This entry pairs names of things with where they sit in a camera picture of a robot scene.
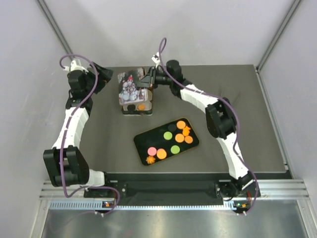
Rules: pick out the yellow dotted cracker top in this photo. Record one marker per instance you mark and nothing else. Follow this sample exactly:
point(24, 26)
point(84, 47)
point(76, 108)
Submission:
point(181, 124)

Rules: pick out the green macaron cookie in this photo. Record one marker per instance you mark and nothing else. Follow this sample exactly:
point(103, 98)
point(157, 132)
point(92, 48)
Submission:
point(175, 149)
point(167, 135)

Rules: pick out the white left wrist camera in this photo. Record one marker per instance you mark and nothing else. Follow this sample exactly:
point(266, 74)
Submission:
point(75, 65)

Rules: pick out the yellow dotted cracker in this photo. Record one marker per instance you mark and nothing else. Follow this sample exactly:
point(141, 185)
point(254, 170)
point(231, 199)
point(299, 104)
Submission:
point(181, 124)
point(179, 138)

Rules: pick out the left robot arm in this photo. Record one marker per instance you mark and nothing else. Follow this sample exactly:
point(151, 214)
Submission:
point(64, 162)

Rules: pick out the black sandwich cookie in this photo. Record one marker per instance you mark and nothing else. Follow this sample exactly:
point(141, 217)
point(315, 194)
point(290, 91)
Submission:
point(131, 108)
point(172, 127)

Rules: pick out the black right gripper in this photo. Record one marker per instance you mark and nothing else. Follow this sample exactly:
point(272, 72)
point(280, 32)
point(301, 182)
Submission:
point(149, 80)

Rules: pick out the pink sandwich cookie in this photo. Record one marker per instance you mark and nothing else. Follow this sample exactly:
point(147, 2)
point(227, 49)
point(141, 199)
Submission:
point(152, 151)

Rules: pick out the black gold-rimmed tray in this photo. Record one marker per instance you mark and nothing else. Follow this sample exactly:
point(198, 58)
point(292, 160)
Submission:
point(154, 138)

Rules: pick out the dark green cookie tin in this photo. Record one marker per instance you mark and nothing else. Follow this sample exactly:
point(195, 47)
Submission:
point(148, 107)

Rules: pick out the metal tongs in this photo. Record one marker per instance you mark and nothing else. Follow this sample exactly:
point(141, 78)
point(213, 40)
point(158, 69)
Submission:
point(233, 97)

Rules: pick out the orange star piped cookie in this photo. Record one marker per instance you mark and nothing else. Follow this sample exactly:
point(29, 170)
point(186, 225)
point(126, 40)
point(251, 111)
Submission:
point(150, 160)

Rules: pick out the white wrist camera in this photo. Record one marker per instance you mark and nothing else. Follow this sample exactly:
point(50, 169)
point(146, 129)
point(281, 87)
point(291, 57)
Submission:
point(156, 59)
point(75, 65)

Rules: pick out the orange rose cookie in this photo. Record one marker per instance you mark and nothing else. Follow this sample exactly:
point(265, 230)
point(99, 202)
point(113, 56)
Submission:
point(141, 107)

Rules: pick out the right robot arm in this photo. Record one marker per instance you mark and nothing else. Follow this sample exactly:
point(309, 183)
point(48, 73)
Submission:
point(221, 119)

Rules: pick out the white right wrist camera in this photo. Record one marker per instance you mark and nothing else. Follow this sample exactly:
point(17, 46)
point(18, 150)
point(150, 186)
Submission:
point(156, 59)

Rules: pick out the plain orange round cookie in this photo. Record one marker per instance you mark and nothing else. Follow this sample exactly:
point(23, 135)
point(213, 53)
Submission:
point(188, 139)

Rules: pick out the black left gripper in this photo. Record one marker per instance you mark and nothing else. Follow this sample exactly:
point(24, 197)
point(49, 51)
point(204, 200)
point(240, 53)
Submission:
point(104, 76)

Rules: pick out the aluminium frame rail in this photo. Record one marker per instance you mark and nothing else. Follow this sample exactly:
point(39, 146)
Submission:
point(284, 190)

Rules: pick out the yellow dotted cracker middle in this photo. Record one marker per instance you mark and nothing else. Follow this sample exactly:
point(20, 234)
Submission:
point(179, 138)

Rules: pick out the yellow dotted cracker cookie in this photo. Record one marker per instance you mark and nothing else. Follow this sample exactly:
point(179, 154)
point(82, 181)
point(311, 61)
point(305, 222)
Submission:
point(161, 154)

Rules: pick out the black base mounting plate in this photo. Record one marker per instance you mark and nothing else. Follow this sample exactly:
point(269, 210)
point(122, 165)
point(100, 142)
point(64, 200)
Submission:
point(167, 189)

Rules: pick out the gold tin lid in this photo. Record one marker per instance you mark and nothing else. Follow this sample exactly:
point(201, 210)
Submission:
point(128, 92)

